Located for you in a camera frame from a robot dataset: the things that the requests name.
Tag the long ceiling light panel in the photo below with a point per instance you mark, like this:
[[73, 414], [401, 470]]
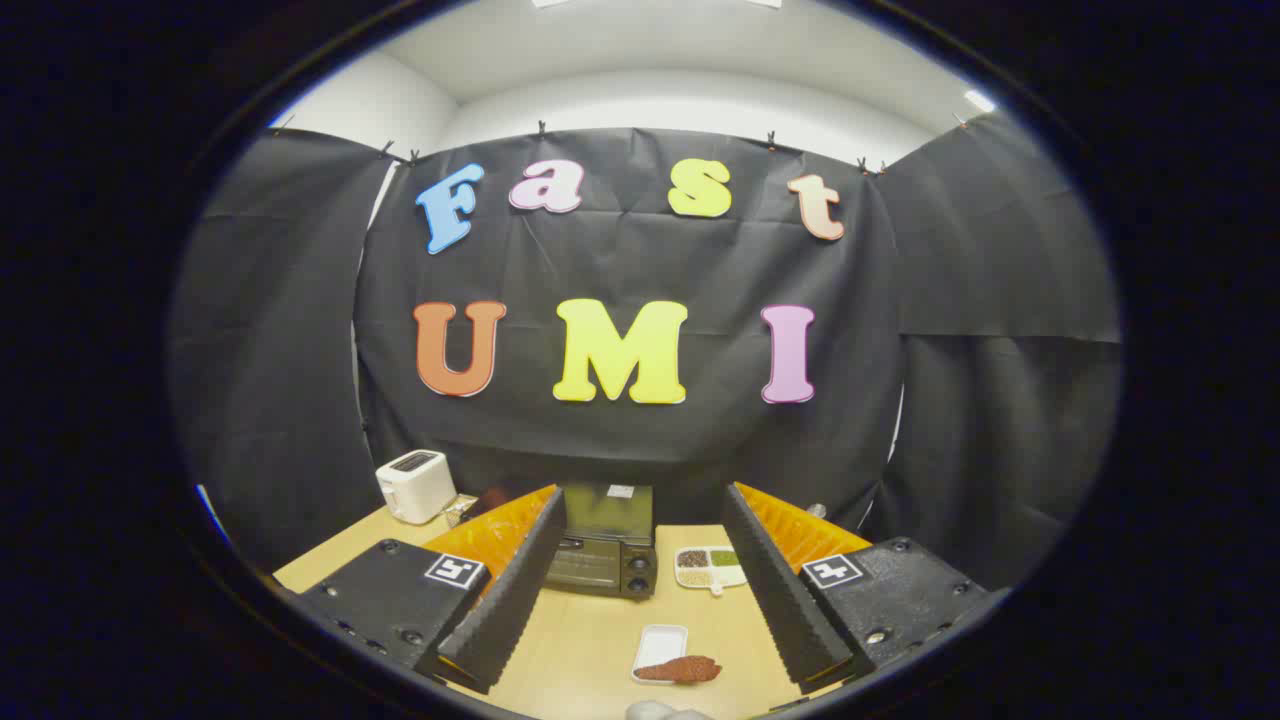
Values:
[[550, 2]]

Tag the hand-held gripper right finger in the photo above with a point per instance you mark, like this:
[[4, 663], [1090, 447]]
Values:
[[775, 590]]

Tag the raw red meat slice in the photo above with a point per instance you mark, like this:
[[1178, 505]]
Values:
[[685, 670]]

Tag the white sectioned dish with grains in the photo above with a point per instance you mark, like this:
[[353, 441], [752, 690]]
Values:
[[708, 568]]

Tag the white rectangular tray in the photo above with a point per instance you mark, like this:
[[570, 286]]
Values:
[[660, 640]]

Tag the black toaster oven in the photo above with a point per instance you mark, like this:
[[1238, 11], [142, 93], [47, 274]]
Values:
[[605, 565]]

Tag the small ceiling light panel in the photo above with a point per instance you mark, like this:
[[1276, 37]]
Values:
[[980, 100]]

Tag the white pop-up toaster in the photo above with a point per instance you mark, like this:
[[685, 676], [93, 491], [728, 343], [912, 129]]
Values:
[[412, 485]]

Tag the small glass jar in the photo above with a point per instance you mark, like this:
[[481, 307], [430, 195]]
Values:
[[458, 512]]

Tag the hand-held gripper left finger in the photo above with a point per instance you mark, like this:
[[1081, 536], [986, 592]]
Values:
[[515, 590]]

